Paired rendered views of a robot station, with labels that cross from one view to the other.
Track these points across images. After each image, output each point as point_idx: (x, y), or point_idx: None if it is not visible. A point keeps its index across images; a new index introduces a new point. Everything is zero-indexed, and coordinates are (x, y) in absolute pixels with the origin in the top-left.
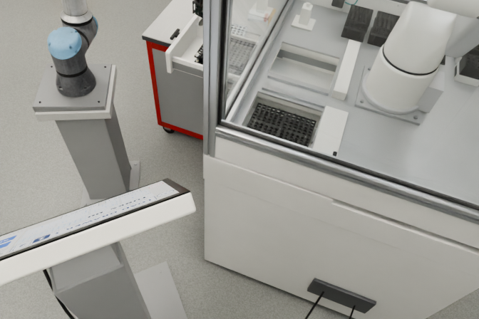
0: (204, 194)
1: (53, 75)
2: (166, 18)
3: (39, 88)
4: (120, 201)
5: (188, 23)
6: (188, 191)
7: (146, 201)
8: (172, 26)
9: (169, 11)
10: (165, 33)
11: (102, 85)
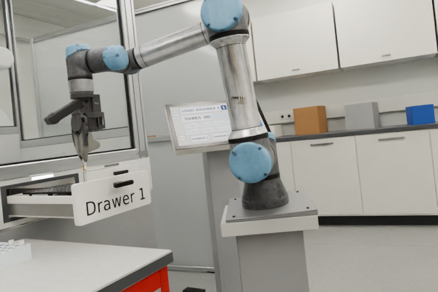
0: (154, 214)
1: (298, 204)
2: (105, 274)
3: (306, 196)
4: (198, 126)
5: (98, 179)
6: (165, 105)
7: (184, 111)
8: (102, 263)
9: (86, 286)
10: (124, 254)
11: (233, 206)
